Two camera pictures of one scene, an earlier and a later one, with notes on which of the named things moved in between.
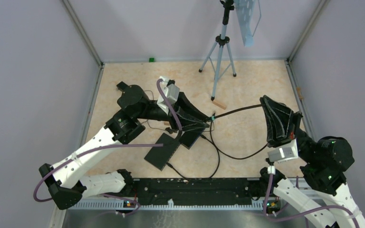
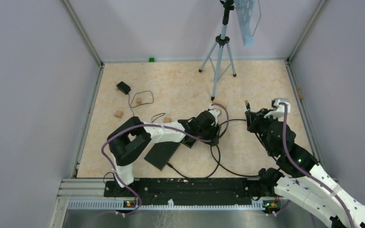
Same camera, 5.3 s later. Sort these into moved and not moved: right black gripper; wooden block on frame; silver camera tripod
Moved: right black gripper
Not moved: silver camera tripod; wooden block on frame
